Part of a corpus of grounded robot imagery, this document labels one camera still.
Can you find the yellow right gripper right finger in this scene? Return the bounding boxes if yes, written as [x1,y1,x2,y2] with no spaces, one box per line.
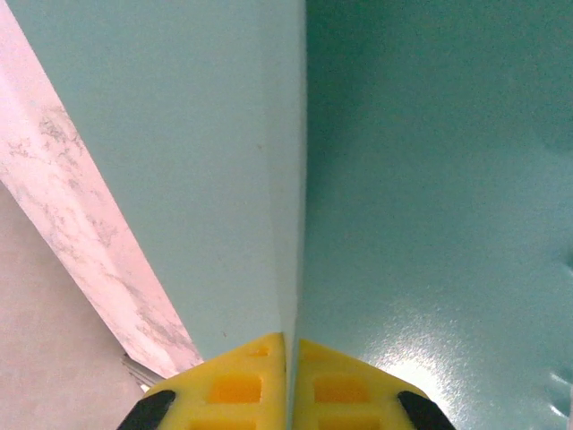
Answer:
[293,339,458,430]

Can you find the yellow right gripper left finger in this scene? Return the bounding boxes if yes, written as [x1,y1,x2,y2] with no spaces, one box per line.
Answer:
[116,331,288,430]

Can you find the teal folder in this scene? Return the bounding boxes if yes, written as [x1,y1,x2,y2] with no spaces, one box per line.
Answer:
[5,0,573,430]

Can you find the aluminium table edge rail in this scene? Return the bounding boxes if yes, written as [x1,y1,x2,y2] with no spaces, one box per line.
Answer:
[123,353,158,391]

